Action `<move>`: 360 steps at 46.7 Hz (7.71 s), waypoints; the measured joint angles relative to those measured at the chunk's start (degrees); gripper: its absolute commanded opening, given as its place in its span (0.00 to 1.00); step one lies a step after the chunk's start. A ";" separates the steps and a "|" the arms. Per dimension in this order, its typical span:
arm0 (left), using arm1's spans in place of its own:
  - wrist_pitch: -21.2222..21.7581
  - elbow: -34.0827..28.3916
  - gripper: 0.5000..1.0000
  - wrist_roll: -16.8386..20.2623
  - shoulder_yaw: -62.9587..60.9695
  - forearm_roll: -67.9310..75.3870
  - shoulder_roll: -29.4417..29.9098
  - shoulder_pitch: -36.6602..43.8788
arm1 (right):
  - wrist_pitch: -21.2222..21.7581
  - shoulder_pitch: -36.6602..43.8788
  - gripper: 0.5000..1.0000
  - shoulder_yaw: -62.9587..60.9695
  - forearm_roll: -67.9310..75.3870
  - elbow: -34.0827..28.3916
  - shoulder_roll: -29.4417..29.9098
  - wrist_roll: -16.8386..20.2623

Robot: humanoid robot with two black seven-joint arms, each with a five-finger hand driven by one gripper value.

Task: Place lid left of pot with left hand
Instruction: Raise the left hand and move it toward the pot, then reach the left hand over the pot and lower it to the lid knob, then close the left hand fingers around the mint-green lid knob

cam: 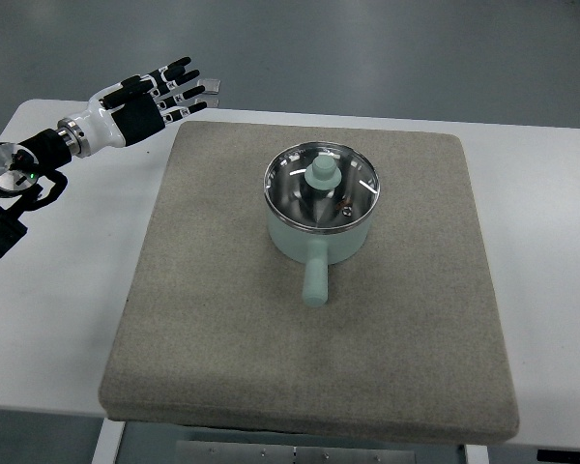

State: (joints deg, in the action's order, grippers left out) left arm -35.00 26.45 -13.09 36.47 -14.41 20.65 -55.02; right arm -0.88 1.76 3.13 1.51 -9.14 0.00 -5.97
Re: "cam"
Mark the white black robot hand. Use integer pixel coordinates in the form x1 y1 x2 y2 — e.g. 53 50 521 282
57 57 207 158

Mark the glass lid with green knob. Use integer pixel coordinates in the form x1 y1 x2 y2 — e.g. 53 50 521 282
263 141 380 234

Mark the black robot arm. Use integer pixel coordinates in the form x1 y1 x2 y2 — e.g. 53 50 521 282
0 129 79 259

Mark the small floor plate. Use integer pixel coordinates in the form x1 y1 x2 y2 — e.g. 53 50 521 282
194 78 221 108

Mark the mint green saucepan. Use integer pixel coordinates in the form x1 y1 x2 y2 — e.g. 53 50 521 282
266 208 373 307

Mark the beige fabric mat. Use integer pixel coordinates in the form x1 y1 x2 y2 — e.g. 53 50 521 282
99 122 519 444

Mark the metal plate under table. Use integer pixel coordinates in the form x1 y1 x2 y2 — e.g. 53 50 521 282
174 441 417 464

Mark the black label strip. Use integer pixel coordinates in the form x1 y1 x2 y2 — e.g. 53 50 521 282
536 449 580 464

